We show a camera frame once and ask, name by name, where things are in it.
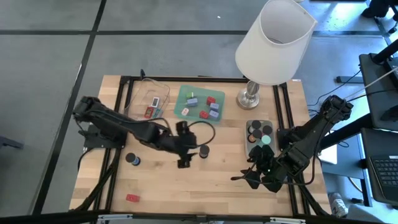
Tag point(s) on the black hourglass orange sand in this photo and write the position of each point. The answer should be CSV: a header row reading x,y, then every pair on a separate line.
x,y
257,133

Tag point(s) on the red power adapter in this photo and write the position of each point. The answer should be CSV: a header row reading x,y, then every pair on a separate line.
x,y
211,100
132,198
204,114

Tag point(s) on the black hourglass white sand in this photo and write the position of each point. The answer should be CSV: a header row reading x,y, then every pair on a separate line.
x,y
256,124

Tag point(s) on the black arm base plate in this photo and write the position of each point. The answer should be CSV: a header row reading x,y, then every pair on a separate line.
x,y
93,141
284,137

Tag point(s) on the grey power adapter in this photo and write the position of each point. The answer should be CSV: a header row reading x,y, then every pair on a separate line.
x,y
213,114
192,102
214,107

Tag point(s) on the white plastic bin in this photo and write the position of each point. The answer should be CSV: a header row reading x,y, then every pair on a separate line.
x,y
263,122

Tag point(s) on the silver mounting bracket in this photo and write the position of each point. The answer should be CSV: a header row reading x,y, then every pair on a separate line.
x,y
115,217
287,220

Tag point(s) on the black laptop keyboard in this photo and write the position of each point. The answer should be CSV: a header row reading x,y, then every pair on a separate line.
x,y
387,174

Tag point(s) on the green hourglass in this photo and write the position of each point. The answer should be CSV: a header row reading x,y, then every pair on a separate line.
x,y
266,140

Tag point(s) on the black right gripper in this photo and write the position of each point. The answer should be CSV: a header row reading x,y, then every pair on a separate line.
x,y
276,174

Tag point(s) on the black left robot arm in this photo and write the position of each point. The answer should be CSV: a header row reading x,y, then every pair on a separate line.
x,y
118,124

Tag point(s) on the black hourglass marked 30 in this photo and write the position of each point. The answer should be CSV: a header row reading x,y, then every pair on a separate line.
x,y
267,129

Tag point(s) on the black stand pole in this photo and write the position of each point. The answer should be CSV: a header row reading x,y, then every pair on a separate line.
x,y
357,126
384,53

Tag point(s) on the black office chair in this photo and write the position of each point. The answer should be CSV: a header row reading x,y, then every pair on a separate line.
x,y
379,9

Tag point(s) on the black side desk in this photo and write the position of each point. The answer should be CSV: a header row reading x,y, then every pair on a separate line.
x,y
373,140
376,93

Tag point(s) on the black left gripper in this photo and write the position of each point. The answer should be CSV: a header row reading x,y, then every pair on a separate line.
x,y
182,144

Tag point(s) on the silver table lamp white shade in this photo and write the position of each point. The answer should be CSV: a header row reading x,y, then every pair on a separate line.
x,y
270,56

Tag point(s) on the white paper sheet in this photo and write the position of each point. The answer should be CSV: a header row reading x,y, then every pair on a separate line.
x,y
329,155

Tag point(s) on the black crossbeam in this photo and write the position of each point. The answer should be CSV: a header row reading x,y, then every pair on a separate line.
x,y
62,216

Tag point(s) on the person's leg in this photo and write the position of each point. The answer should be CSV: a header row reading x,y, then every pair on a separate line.
x,y
360,216

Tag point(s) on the black hourglass blue sand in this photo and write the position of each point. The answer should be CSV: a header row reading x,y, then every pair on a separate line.
x,y
131,157

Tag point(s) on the pale pink power adapter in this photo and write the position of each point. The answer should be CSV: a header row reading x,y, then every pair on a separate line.
x,y
185,111

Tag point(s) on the green translucent plastic tray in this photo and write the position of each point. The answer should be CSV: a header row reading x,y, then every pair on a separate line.
x,y
200,104

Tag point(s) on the green power adapter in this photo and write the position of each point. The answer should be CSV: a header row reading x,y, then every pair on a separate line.
x,y
190,95

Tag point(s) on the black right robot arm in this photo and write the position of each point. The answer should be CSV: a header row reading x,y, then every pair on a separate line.
x,y
311,137

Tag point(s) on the clear plastic container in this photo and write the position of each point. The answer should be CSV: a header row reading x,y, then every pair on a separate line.
x,y
140,99

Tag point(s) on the person's foot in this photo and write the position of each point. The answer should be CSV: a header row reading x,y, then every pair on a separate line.
x,y
339,205

